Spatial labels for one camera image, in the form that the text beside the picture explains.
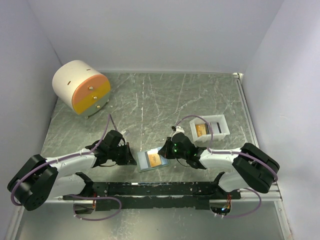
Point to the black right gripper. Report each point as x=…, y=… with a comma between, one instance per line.
x=164, y=151

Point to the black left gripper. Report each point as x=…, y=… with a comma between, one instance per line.
x=128, y=158

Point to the orange credit card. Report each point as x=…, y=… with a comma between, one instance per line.
x=154, y=159

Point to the green card holder wallet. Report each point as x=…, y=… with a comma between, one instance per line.
x=143, y=164

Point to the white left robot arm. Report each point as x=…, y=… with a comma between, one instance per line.
x=42, y=179

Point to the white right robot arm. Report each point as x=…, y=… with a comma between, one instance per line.
x=248, y=166

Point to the white plastic card tray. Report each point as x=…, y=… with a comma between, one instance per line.
x=207, y=119

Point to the stack of cards in tray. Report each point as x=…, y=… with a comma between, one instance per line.
x=206, y=129

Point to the round white drawer cabinet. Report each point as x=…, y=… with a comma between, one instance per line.
x=84, y=89

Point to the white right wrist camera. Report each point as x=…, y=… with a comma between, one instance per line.
x=177, y=129

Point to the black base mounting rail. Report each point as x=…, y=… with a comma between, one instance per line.
x=149, y=195

